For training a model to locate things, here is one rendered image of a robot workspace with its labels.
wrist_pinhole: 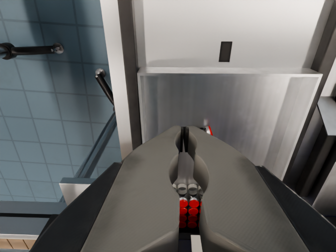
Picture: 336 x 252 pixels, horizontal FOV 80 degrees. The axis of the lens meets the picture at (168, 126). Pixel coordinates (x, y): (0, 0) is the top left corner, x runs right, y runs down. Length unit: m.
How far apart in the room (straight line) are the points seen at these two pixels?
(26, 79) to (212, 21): 1.35
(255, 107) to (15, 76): 1.44
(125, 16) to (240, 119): 0.24
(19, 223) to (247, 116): 0.57
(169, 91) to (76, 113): 1.20
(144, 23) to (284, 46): 0.21
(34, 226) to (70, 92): 0.97
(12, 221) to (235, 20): 0.64
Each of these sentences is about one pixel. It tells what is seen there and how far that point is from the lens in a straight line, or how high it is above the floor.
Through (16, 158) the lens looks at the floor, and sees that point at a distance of 1.97.
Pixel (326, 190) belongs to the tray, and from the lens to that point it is 0.57.
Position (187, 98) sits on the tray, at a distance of 0.34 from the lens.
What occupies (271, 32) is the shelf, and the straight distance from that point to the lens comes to 0.35.
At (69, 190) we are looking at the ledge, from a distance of 0.53.
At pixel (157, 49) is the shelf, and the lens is 0.33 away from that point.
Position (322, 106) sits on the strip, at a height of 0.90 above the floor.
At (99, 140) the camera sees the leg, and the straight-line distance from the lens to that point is 0.91.
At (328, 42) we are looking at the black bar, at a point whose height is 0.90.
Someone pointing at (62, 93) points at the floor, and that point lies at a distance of 1.47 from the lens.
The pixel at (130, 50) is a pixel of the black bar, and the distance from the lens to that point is 0.31.
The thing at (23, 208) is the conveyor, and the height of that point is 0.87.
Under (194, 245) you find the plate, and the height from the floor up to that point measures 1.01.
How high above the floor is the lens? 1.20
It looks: 60 degrees down
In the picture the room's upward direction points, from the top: 176 degrees counter-clockwise
